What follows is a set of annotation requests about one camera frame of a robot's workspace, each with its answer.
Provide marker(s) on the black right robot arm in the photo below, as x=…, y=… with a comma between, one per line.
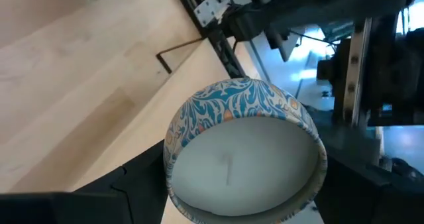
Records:
x=314, y=0

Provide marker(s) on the silver hinge plate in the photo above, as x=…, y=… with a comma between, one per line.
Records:
x=208, y=10

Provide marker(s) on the wooden riser shelf black legs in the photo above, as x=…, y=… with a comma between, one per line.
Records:
x=180, y=46

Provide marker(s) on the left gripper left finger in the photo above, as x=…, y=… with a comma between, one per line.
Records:
x=99, y=207

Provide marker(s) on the blue floral candle tin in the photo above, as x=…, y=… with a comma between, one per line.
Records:
x=242, y=164

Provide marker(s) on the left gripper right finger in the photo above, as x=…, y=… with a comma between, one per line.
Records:
x=364, y=204

